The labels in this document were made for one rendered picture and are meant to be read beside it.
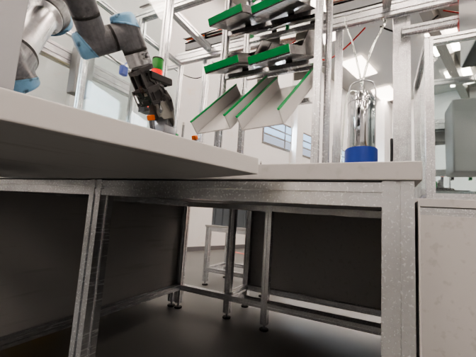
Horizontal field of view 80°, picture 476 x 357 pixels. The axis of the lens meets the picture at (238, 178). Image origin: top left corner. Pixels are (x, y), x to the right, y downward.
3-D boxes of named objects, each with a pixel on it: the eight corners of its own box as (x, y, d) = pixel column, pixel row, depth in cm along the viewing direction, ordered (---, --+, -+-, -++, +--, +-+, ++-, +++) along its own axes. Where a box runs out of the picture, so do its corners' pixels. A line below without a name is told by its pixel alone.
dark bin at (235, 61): (239, 63, 81) (233, 35, 79) (205, 74, 89) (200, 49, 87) (282, 64, 102) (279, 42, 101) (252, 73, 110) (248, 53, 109)
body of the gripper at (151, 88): (137, 109, 95) (122, 72, 90) (153, 100, 102) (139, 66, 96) (155, 107, 92) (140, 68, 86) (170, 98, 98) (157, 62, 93)
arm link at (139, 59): (134, 52, 94) (154, 47, 90) (140, 66, 96) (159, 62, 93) (119, 57, 88) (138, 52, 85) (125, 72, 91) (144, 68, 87)
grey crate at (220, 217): (264, 229, 273) (265, 205, 276) (210, 224, 301) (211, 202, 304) (278, 229, 311) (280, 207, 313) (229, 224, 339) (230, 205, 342)
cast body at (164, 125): (163, 131, 98) (166, 112, 99) (154, 132, 100) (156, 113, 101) (178, 137, 105) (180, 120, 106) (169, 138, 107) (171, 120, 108)
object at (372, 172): (423, 180, 43) (422, 160, 43) (-34, 177, 110) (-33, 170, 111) (392, 211, 167) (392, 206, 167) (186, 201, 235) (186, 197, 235)
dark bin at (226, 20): (242, 11, 83) (237, -16, 81) (209, 27, 91) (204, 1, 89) (284, 23, 104) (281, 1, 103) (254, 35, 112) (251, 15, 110)
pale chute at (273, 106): (284, 124, 70) (278, 108, 68) (241, 130, 78) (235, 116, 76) (316, 81, 88) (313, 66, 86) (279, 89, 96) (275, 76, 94)
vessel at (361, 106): (375, 145, 137) (376, 71, 142) (345, 146, 144) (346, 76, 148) (376, 151, 150) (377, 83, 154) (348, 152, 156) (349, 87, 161)
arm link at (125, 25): (103, 19, 86) (130, 13, 89) (119, 57, 91) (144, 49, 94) (108, 15, 79) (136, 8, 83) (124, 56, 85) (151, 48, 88)
